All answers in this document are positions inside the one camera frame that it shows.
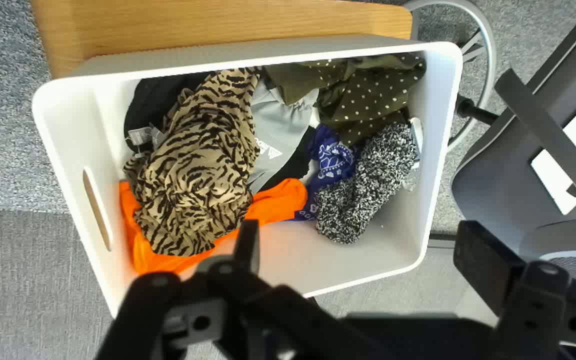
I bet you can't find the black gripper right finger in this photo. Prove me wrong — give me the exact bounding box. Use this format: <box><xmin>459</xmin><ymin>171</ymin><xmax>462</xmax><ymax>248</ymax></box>
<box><xmin>453</xmin><ymin>220</ymin><xmax>576</xmax><ymax>360</ymax></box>

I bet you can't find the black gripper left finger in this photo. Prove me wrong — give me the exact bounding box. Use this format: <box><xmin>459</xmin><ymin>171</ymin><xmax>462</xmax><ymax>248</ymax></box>
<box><xmin>96</xmin><ymin>219</ymin><xmax>284</xmax><ymax>360</ymax></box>

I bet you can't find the tiger print cloth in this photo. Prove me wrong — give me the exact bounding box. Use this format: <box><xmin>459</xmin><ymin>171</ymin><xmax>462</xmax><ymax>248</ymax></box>
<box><xmin>122</xmin><ymin>66</ymin><xmax>265</xmax><ymax>259</ymax></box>

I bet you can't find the grey mesh chair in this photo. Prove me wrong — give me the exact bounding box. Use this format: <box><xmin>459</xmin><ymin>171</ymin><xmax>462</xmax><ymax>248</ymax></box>
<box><xmin>451</xmin><ymin>0</ymin><xmax>576</xmax><ymax>264</ymax></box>

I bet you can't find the orange cloth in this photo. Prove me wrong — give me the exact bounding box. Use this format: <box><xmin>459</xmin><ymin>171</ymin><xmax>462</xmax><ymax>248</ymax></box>
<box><xmin>118</xmin><ymin>177</ymin><xmax>313</xmax><ymax>278</ymax></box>

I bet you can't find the white plastic basket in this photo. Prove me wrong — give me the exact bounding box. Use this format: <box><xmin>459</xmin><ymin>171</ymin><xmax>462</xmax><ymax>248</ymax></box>
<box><xmin>31</xmin><ymin>35</ymin><xmax>464</xmax><ymax>320</ymax></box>

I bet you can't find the black white speckled cloth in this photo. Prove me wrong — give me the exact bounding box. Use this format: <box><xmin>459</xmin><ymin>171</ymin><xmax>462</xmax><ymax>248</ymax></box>
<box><xmin>313</xmin><ymin>118</ymin><xmax>425</xmax><ymax>246</ymax></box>

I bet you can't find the light grey cloth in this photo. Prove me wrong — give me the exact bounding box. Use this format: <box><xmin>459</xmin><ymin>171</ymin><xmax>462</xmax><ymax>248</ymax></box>
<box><xmin>246</xmin><ymin>83</ymin><xmax>322</xmax><ymax>197</ymax></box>

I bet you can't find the black cloth in basket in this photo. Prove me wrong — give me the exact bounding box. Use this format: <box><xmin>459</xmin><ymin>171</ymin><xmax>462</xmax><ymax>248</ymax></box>
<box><xmin>124</xmin><ymin>72</ymin><xmax>211</xmax><ymax>151</ymax></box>

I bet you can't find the blue patterned cloth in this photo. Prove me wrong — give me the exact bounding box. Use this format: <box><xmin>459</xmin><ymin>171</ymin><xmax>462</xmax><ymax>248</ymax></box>
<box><xmin>295</xmin><ymin>125</ymin><xmax>358</xmax><ymax>222</ymax></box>

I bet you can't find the olive dotted cloth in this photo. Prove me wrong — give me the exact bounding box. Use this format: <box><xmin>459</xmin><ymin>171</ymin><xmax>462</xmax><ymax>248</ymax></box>
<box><xmin>265</xmin><ymin>54</ymin><xmax>428</xmax><ymax>148</ymax></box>

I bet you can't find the cardboard box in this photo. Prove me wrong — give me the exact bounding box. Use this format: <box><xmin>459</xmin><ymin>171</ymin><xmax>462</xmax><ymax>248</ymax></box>
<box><xmin>31</xmin><ymin>0</ymin><xmax>415</xmax><ymax>80</ymax></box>

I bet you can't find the office chair with foot ring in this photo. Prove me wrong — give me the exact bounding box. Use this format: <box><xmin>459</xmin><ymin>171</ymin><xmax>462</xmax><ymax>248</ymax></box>
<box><xmin>405</xmin><ymin>0</ymin><xmax>501</xmax><ymax>156</ymax></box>

